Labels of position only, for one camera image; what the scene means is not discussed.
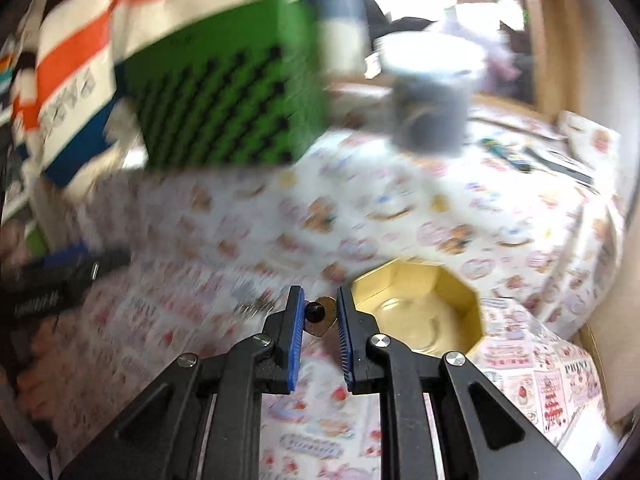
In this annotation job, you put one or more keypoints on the bear print cloth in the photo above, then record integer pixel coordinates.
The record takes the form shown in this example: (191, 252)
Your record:
(400, 210)

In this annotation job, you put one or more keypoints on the striped printed curtain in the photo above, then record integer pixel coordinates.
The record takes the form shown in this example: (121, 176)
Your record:
(75, 60)

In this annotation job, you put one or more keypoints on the black flat tool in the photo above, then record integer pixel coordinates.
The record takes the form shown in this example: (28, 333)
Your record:
(560, 160)

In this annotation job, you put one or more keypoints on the wooden window frame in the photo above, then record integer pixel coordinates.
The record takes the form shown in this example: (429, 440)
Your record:
(542, 35)

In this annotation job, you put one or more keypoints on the silver ornate jewelry piece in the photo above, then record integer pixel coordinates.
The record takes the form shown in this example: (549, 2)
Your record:
(255, 307)

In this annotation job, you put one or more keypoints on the gold heart pendant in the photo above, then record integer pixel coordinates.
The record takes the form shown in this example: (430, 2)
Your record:
(320, 316)

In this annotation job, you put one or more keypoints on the patchwork print tablecloth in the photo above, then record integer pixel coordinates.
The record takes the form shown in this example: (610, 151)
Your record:
(175, 320)

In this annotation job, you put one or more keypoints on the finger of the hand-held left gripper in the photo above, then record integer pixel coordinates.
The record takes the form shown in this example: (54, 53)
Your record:
(65, 255)
(107, 262)

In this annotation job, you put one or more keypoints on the person's left hand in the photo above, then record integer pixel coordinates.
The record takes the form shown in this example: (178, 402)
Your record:
(42, 360)

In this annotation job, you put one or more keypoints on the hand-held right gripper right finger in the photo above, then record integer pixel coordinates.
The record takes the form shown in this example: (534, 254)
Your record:
(345, 345)

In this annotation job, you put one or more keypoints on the green checkerboard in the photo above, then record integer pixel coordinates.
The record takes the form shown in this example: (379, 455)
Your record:
(220, 90)

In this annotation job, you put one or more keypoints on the clear plastic tub white lid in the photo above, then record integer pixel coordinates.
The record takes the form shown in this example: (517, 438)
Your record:
(430, 95)

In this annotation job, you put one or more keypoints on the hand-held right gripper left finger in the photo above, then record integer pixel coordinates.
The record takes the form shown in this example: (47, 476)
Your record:
(296, 340)

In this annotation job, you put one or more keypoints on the gold octagonal box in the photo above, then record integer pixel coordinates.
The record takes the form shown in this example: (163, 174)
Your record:
(425, 310)

